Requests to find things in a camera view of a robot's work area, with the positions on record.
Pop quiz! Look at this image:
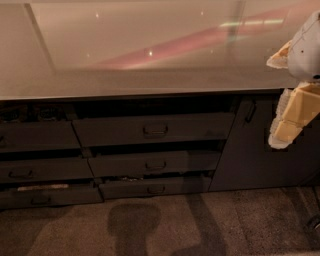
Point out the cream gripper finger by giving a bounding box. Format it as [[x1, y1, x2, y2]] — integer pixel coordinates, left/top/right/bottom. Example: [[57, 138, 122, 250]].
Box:
[[268, 82, 320, 149], [266, 41, 291, 69]]

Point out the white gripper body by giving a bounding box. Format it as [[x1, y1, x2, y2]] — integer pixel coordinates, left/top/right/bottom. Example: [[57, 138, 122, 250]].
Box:
[[288, 11, 320, 82]]

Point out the grey cabinet door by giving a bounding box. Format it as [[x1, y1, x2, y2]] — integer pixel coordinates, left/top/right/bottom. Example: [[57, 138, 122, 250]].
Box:
[[210, 95, 320, 191]]

